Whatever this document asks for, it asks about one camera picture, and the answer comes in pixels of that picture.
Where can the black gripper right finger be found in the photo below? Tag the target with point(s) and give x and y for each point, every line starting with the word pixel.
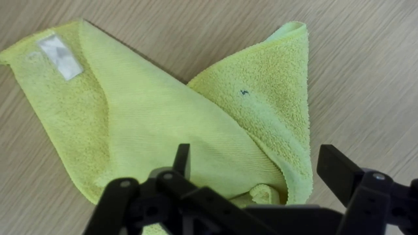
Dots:
pixel 373 203

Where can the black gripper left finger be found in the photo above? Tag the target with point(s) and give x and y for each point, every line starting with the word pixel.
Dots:
pixel 183 204

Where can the yellow towel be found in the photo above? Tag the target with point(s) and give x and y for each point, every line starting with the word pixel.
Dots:
pixel 151 122

